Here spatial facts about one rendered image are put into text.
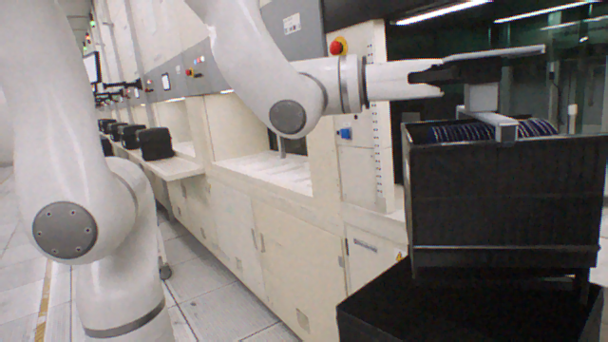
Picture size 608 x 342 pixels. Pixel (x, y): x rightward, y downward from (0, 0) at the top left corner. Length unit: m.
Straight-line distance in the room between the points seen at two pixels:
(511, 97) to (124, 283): 1.58
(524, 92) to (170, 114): 3.06
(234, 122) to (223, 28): 1.95
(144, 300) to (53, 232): 0.17
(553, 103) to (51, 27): 1.56
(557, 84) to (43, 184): 1.58
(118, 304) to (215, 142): 1.87
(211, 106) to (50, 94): 1.88
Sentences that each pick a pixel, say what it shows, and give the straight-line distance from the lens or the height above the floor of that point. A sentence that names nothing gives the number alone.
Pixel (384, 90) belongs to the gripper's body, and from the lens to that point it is 0.49.
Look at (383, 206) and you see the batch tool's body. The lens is 1.07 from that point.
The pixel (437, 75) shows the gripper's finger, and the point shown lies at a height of 1.25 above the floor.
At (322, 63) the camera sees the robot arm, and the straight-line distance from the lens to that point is 0.52.
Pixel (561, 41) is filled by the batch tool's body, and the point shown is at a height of 1.29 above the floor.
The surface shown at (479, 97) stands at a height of 1.21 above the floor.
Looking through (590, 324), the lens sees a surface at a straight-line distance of 0.60.
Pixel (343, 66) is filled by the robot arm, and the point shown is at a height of 1.27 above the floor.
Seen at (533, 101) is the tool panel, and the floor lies 1.09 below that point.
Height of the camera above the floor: 1.25
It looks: 14 degrees down
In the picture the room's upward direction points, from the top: 7 degrees counter-clockwise
